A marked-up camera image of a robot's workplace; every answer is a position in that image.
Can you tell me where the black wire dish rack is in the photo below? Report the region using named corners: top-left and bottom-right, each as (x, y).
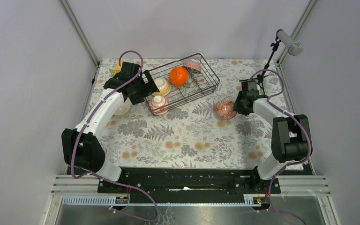
top-left (144, 53), bottom-right (220, 115)

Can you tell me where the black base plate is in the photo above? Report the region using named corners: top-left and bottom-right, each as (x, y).
top-left (97, 167), bottom-right (282, 205)

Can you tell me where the blue patterned bowl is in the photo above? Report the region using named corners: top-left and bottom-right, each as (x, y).
top-left (214, 99), bottom-right (238, 120)

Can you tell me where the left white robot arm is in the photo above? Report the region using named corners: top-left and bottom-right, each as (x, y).
top-left (61, 62), bottom-right (158, 193)

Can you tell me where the orange bowl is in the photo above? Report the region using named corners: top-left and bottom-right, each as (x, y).
top-left (169, 67), bottom-right (188, 87)

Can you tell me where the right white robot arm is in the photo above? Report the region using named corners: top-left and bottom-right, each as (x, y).
top-left (233, 80), bottom-right (312, 193)

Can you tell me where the red patterned white bowl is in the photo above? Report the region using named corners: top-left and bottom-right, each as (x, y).
top-left (149, 96), bottom-right (169, 115)

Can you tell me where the cream white bowl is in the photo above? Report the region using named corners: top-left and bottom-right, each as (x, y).
top-left (114, 98), bottom-right (132, 117)

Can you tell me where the yellow dotted white bowl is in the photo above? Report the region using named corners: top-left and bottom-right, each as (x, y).
top-left (152, 78), bottom-right (171, 96)

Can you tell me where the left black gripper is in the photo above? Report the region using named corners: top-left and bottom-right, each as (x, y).
top-left (129, 70), bottom-right (159, 105)

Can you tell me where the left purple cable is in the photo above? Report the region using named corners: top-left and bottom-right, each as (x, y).
top-left (70, 50), bottom-right (162, 222)

